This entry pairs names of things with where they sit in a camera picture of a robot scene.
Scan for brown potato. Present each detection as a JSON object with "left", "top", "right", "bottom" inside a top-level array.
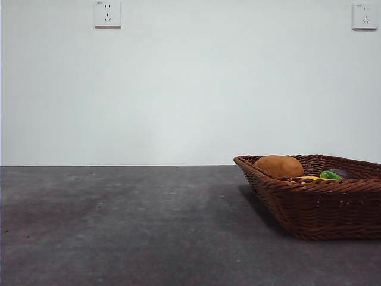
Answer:
[{"left": 254, "top": 155, "right": 305, "bottom": 178}]

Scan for yellow corn cob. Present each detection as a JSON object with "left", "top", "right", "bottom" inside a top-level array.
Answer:
[{"left": 290, "top": 175, "right": 326, "bottom": 184}]

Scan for brown wicker basket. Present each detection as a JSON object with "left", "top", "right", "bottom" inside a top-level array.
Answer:
[{"left": 233, "top": 154, "right": 381, "bottom": 241}]

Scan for purple eggplant with green cap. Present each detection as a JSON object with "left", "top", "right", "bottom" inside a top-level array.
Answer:
[{"left": 320, "top": 168, "right": 355, "bottom": 181}]

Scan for white wall socket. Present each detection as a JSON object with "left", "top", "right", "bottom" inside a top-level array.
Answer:
[
  {"left": 95, "top": 0, "right": 122, "bottom": 29},
  {"left": 352, "top": 3, "right": 379, "bottom": 31}
]

